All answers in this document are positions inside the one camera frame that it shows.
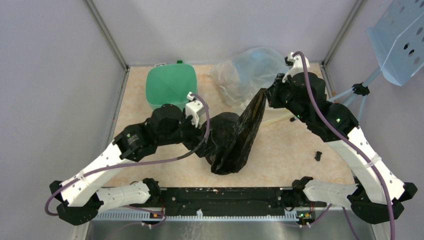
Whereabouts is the light blue tripod stand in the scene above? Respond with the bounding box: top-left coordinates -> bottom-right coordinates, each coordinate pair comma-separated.
329,67 -> 382,121

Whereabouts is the perforated light blue panel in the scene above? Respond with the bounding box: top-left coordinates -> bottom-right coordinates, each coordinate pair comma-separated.
366,0 -> 424,86

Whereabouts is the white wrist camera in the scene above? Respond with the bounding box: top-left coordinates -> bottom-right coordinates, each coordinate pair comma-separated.
282,52 -> 310,83
184,91 -> 206,127

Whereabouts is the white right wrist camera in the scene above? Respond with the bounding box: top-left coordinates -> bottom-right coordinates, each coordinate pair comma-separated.
282,52 -> 310,83

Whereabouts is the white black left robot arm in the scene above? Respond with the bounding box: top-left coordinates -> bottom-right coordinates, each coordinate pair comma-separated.
49,99 -> 209,226

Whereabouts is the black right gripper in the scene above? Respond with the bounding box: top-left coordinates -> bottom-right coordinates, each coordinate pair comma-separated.
264,73 -> 308,123

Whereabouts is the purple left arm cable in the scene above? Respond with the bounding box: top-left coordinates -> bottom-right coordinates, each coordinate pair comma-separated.
44,93 -> 211,229

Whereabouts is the blue playing card deck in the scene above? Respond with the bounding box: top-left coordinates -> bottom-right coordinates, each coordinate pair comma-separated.
154,62 -> 166,68

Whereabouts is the black trash bag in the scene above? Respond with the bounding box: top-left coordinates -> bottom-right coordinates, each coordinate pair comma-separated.
199,88 -> 267,175

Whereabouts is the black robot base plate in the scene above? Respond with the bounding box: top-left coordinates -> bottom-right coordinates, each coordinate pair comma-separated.
129,186 -> 327,220

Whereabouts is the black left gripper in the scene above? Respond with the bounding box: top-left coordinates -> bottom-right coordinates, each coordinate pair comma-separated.
157,109 -> 219,157

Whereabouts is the green plastic trash bin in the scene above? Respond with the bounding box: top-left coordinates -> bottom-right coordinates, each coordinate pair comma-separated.
145,63 -> 198,110

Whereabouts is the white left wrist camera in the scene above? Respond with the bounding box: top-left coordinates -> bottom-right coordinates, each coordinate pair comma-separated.
184,91 -> 206,127

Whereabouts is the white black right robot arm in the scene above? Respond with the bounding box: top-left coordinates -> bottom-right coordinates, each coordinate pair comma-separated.
266,73 -> 418,225

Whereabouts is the clear plastic bag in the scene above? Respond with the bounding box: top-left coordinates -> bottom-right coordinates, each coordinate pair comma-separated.
209,46 -> 289,114

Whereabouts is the small black plastic piece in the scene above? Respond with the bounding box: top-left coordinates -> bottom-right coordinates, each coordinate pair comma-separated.
314,151 -> 323,162

